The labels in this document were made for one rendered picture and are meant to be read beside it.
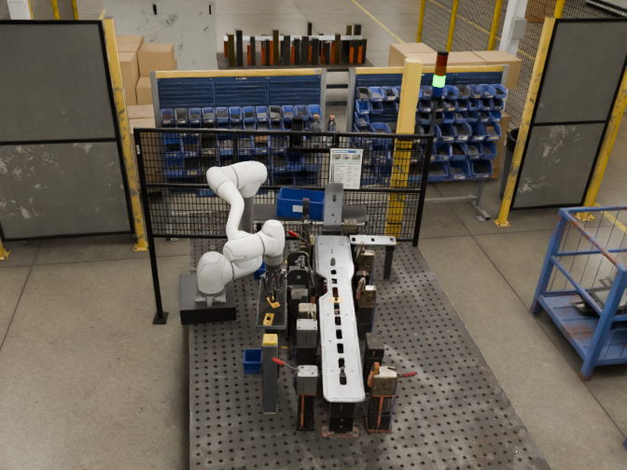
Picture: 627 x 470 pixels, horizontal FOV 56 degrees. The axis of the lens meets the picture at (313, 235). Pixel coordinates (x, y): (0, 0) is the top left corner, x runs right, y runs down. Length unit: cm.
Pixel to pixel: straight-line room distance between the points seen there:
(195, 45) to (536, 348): 700
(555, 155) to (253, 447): 428
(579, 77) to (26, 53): 455
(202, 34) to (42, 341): 617
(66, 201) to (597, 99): 479
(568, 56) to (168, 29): 605
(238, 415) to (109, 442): 115
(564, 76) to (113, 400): 449
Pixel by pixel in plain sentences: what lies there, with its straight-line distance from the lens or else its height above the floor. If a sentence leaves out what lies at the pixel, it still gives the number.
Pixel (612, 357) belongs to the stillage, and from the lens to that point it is 464.
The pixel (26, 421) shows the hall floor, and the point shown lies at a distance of 426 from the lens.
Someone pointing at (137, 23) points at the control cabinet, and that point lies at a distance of 978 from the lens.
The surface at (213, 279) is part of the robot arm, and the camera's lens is 343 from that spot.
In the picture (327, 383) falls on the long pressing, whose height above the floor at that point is 100.
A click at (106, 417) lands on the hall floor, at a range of 412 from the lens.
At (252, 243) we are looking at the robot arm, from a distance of 264.
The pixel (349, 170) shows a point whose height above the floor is 129.
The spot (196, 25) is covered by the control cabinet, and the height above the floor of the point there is 87.
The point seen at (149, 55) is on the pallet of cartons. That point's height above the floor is 100.
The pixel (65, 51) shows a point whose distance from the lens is 495.
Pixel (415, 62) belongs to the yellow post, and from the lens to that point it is 380.
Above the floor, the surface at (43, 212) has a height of 41.
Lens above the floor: 299
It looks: 32 degrees down
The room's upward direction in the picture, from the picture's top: 2 degrees clockwise
